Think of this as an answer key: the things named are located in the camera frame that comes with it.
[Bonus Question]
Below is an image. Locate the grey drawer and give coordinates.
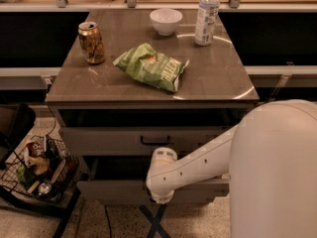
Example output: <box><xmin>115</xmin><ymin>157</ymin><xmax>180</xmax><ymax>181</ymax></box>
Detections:
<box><xmin>77</xmin><ymin>156</ymin><xmax>229</xmax><ymax>205</ymax></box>
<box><xmin>59</xmin><ymin>126</ymin><xmax>230</xmax><ymax>156</ymax></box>

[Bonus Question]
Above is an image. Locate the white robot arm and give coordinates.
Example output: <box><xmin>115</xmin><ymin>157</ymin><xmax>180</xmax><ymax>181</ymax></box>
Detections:
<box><xmin>147</xmin><ymin>100</ymin><xmax>317</xmax><ymax>238</ymax></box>

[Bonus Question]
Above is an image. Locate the grey drawer cabinet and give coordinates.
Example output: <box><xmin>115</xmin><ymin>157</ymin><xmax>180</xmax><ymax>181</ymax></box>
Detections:
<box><xmin>47</xmin><ymin>9</ymin><xmax>259</xmax><ymax>205</ymax></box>

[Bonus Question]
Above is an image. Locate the grey top drawer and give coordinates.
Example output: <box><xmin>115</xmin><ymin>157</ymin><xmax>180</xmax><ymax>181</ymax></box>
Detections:
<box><xmin>59</xmin><ymin>126</ymin><xmax>230</xmax><ymax>156</ymax></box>

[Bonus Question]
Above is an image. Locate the green chip bag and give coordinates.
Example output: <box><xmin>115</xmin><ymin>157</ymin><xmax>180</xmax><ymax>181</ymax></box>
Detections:
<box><xmin>113</xmin><ymin>43</ymin><xmax>189</xmax><ymax>93</ymax></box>

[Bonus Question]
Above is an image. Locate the white bowl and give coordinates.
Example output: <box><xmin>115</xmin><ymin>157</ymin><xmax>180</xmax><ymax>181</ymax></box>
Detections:
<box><xmin>150</xmin><ymin>8</ymin><xmax>182</xmax><ymax>36</ymax></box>

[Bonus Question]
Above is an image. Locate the gold soda can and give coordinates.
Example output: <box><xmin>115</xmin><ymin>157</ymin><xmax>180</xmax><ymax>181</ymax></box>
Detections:
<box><xmin>78</xmin><ymin>22</ymin><xmax>105</xmax><ymax>64</ymax></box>

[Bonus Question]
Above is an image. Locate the blue tape cross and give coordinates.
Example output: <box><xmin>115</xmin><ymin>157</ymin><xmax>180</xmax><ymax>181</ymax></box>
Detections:
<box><xmin>139</xmin><ymin>204</ymin><xmax>171</xmax><ymax>238</ymax></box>

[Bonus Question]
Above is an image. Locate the clear water bottle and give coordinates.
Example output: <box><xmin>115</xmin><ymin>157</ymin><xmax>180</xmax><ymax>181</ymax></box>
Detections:
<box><xmin>194</xmin><ymin>0</ymin><xmax>220</xmax><ymax>46</ymax></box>

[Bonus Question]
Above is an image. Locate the black chair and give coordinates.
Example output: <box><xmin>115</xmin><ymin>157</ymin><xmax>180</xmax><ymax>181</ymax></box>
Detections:
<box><xmin>0</xmin><ymin>103</ymin><xmax>36</xmax><ymax>167</ymax></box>

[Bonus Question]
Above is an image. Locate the black floor cable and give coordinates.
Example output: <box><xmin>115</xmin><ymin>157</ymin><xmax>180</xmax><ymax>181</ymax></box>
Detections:
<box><xmin>104</xmin><ymin>204</ymin><xmax>113</xmax><ymax>238</ymax></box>

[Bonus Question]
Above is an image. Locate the black wire basket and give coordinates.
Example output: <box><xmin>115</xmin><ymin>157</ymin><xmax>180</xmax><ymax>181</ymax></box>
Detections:
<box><xmin>0</xmin><ymin>136</ymin><xmax>79</xmax><ymax>202</ymax></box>

